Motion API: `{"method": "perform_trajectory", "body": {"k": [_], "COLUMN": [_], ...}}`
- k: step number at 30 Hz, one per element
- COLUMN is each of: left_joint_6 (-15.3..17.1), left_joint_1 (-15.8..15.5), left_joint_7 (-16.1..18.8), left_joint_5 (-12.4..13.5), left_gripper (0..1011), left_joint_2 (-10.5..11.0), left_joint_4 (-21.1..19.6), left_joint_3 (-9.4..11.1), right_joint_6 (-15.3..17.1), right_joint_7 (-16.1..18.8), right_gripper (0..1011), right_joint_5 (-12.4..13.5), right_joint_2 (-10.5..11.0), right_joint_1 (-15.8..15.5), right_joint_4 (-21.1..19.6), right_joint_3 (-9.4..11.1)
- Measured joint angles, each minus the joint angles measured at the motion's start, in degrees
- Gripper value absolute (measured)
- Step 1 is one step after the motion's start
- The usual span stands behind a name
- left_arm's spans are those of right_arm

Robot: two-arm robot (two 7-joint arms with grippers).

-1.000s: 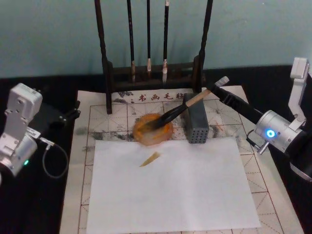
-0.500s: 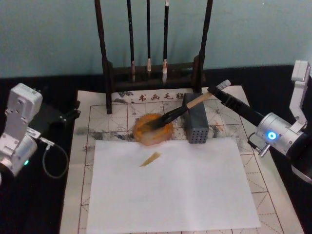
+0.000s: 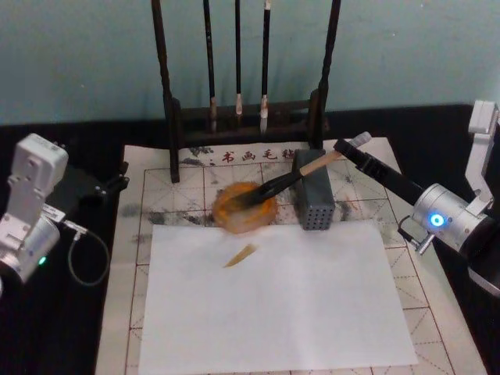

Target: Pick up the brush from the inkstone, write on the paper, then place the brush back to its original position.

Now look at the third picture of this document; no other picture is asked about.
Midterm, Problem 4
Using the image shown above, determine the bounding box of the thin right gripper cable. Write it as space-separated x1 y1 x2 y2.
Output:
397 214 434 256

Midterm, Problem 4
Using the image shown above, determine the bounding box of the thin left gripper cable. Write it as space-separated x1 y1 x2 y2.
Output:
62 220 111 287

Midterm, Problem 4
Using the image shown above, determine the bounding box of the white gridded calligraphy felt mat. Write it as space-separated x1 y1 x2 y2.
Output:
95 136 480 375

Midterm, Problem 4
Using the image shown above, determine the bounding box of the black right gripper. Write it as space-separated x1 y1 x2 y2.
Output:
332 131 426 207

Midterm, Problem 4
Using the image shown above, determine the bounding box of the black brush with wooden handle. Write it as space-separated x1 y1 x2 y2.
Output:
233 151 343 209

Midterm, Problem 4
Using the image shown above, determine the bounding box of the round orange paint dish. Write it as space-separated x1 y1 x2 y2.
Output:
212 180 280 236

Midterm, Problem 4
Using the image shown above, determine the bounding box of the grey perforated block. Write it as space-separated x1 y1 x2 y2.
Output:
292 148 338 233

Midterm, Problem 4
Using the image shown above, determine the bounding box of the dark wooden brush rack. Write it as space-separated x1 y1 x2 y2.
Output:
150 0 343 184

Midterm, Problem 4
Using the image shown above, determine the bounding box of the thin gripper cable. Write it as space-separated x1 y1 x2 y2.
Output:
62 220 111 287
397 214 434 256

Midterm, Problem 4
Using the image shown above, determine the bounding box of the black table cloth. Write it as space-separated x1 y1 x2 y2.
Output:
0 102 500 375

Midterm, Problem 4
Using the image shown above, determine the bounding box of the white paper sheet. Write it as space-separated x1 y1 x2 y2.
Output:
137 220 420 366

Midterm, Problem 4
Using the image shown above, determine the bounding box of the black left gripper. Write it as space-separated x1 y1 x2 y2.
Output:
47 161 130 224

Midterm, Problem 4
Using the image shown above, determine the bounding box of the black hanging calligraphy brush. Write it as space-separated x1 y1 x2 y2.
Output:
259 0 272 134
202 0 219 134
234 0 244 116

